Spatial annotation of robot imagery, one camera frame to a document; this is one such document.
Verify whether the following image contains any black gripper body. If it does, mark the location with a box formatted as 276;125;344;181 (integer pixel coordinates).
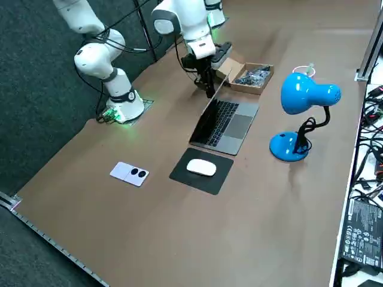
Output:
181;54;212;73

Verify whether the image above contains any silver laptop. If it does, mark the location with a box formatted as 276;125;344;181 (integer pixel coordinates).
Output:
189;68;260;157

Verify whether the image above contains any brown cardboard box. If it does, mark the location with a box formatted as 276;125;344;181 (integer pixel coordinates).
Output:
217;57;275;96

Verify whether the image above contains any bag of black parts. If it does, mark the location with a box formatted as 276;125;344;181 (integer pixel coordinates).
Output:
234;63;273;87

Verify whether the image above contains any black stand pole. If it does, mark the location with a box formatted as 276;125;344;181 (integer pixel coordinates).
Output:
138;0;159;63

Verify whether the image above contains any white computer mouse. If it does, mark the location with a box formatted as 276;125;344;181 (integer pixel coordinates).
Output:
186;158;217;177

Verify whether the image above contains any black mouse pad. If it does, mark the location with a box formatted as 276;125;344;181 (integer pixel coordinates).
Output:
169;147;235;196

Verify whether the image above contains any black labelled power adapter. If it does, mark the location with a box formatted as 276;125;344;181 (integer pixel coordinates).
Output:
340;198;383;269

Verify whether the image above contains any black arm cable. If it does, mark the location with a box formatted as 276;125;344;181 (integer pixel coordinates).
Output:
174;31;200;87
79;28;164;54

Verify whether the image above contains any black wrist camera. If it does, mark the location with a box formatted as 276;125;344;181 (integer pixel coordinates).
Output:
209;41;233;71

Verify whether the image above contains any black base cable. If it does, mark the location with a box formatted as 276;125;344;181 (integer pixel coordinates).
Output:
76;67;110;120

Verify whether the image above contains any black lamp cord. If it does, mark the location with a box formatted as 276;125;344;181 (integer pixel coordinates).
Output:
294;117;317;155

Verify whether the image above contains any aluminium frame post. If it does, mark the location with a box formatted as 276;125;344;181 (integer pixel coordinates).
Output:
354;17;383;82

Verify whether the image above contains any aluminium table edge rail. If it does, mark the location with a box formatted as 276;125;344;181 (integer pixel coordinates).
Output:
0;191;111;287

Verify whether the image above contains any black shelf cable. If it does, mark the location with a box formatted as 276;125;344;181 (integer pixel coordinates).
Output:
341;259;364;283

